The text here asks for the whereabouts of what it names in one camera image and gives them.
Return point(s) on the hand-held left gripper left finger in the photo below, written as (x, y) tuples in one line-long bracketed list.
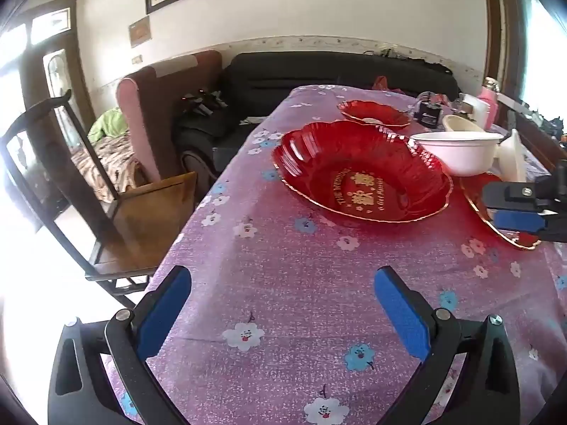
[(164, 312)]

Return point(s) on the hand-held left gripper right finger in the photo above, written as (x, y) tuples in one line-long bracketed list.
[(398, 314)]

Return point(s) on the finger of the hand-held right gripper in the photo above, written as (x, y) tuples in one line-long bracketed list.
[(509, 195), (514, 221)]

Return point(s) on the red gold-edged plate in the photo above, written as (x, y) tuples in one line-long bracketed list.
[(473, 192)]

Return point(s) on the white plastic bowl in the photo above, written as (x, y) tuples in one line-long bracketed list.
[(456, 155), (511, 155)]

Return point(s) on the cream ribbed bowl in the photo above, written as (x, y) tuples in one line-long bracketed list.
[(460, 123)]

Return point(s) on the large red flower-shaped plate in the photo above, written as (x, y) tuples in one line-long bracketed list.
[(319, 172)]

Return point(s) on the pink bottle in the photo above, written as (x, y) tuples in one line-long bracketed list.
[(493, 106)]

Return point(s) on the white cup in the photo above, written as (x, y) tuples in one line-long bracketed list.
[(476, 110)]

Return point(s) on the dark wooden chair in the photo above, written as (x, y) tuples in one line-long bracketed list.
[(146, 212)]

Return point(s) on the purple floral tablecloth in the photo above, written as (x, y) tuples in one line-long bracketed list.
[(288, 274)]

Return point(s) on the small red plate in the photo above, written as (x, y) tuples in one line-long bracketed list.
[(376, 113)]

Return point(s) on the patterned bed blanket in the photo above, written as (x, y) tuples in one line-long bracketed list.
[(110, 159)]

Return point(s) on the pink armchair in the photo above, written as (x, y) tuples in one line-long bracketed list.
[(141, 119)]

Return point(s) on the green cloth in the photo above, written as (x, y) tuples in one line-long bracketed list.
[(108, 124)]

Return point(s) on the black equipment pile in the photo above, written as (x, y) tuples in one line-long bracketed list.
[(203, 102)]

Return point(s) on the black sofa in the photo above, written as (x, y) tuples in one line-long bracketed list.
[(310, 68)]

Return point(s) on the wooden glass door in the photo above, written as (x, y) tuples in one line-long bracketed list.
[(66, 53)]

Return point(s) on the brown window frame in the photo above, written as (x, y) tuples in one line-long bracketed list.
[(498, 22)]

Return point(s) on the light switch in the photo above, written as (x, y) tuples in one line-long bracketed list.
[(137, 59)]

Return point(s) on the small wall frame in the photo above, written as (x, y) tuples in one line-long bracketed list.
[(139, 31)]

